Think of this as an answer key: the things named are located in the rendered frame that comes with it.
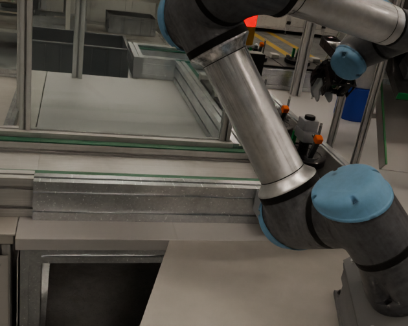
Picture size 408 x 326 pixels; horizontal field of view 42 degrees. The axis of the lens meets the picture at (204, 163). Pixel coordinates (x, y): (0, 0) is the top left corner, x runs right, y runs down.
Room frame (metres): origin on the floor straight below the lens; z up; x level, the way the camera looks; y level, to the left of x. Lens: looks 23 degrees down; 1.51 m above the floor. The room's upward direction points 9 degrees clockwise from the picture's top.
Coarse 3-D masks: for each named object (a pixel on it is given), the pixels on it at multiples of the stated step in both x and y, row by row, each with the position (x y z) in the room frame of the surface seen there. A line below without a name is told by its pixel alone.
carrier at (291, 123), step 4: (288, 100) 1.71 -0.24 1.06; (276, 104) 1.71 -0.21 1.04; (288, 104) 1.71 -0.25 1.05; (284, 120) 1.71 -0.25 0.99; (292, 120) 1.79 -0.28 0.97; (284, 124) 1.66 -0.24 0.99; (288, 124) 1.68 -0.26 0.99; (292, 124) 1.74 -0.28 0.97; (296, 124) 1.75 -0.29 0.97; (288, 128) 1.63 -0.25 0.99; (292, 128) 1.64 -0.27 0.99; (288, 132) 1.62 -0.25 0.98; (296, 140) 1.58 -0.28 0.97
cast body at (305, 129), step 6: (306, 114) 1.42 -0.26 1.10; (312, 114) 1.43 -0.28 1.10; (300, 120) 1.42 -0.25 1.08; (306, 120) 1.40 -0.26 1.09; (312, 120) 1.41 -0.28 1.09; (300, 126) 1.41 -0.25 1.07; (306, 126) 1.40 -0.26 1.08; (312, 126) 1.40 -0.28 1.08; (300, 132) 1.41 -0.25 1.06; (306, 132) 1.39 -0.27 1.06; (312, 132) 1.40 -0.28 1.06; (300, 138) 1.40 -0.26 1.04; (306, 138) 1.39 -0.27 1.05; (312, 138) 1.39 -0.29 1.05
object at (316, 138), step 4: (312, 136) 1.37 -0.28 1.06; (316, 136) 1.34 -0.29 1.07; (320, 136) 1.35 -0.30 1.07; (316, 140) 1.34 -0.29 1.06; (320, 140) 1.34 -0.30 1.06; (312, 144) 1.36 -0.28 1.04; (316, 144) 1.35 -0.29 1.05; (312, 148) 1.35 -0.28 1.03; (316, 148) 1.35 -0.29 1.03; (308, 152) 1.37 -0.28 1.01; (312, 152) 1.36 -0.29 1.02; (308, 156) 1.36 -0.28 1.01; (312, 156) 1.36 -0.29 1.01
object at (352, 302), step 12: (348, 264) 0.92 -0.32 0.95; (348, 276) 0.88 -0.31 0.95; (360, 276) 0.87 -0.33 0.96; (348, 288) 0.85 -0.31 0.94; (360, 288) 0.83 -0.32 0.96; (336, 300) 0.91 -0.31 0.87; (348, 300) 0.85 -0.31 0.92; (360, 300) 0.80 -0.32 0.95; (348, 312) 0.83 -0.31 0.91; (360, 312) 0.77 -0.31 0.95; (372, 312) 0.75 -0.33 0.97; (348, 324) 0.81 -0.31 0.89; (360, 324) 0.74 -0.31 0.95; (372, 324) 0.73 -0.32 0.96; (384, 324) 0.71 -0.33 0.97; (396, 324) 0.70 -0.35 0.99
